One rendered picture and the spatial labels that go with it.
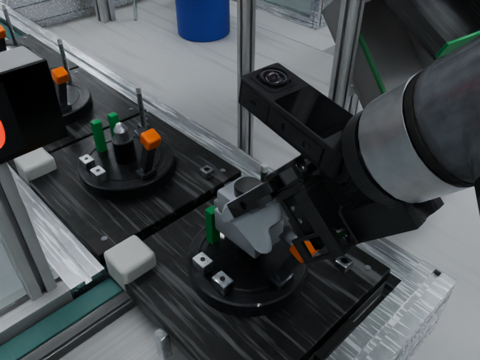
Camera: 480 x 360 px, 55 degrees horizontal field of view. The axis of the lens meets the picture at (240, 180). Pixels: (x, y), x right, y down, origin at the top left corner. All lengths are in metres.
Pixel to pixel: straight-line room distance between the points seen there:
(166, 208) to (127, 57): 0.75
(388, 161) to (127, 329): 0.39
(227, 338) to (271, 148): 0.51
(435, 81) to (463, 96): 0.02
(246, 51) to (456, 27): 0.28
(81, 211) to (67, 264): 0.08
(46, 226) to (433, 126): 0.53
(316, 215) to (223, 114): 0.70
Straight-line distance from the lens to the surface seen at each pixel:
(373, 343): 0.53
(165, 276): 0.55
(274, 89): 0.37
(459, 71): 0.26
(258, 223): 0.42
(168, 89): 1.14
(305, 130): 0.34
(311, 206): 0.35
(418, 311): 0.56
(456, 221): 0.84
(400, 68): 0.68
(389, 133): 0.28
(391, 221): 0.33
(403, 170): 0.28
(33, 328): 0.58
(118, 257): 0.55
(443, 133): 0.26
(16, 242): 0.52
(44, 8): 1.59
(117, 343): 0.57
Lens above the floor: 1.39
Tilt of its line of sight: 39 degrees down
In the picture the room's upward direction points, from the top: straight up
